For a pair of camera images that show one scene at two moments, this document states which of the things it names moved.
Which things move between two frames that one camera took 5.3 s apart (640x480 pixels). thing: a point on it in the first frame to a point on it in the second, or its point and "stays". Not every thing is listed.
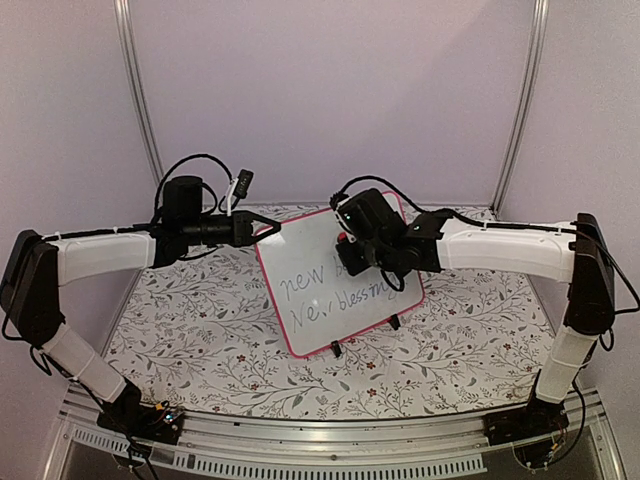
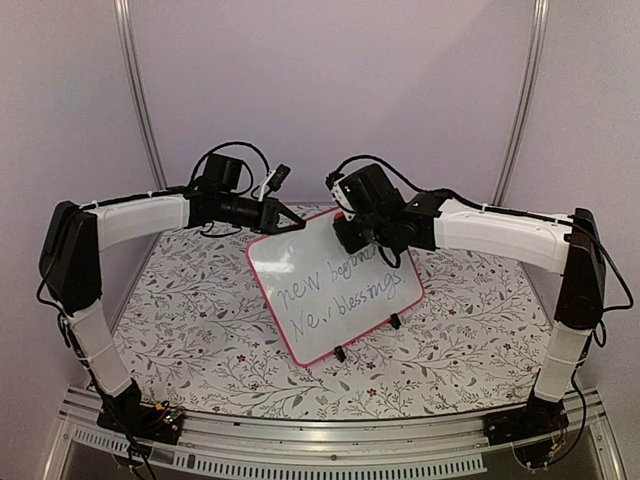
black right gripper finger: x=350 y=253 to x=351 y=234
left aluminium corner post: x=128 y=50 stays
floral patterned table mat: x=196 y=333 stays
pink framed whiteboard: x=305 y=303 stays
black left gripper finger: x=246 y=216 to x=281 y=208
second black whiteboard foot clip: x=394 y=321 stays
